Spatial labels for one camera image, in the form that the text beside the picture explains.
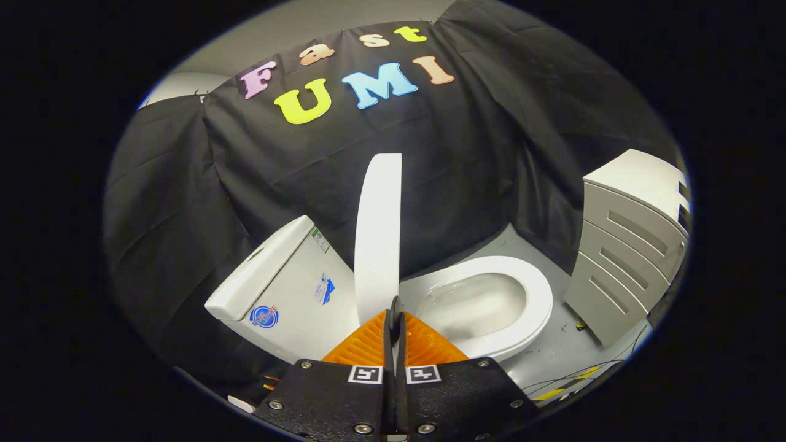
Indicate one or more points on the white toilet bowl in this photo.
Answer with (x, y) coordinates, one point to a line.
(473, 304)

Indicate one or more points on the black backdrop cloth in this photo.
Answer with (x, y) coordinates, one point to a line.
(460, 153)

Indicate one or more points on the white drawer cabinet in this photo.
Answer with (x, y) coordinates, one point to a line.
(626, 245)

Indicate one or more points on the white toilet lid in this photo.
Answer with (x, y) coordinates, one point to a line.
(377, 233)

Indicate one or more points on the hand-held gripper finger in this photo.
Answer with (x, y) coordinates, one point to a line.
(400, 374)
(388, 368)

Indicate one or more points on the yellow black floor tape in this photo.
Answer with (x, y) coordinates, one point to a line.
(568, 383)

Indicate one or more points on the white toilet tank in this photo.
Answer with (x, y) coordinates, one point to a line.
(288, 294)

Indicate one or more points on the small orange black object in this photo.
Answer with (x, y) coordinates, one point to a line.
(271, 382)

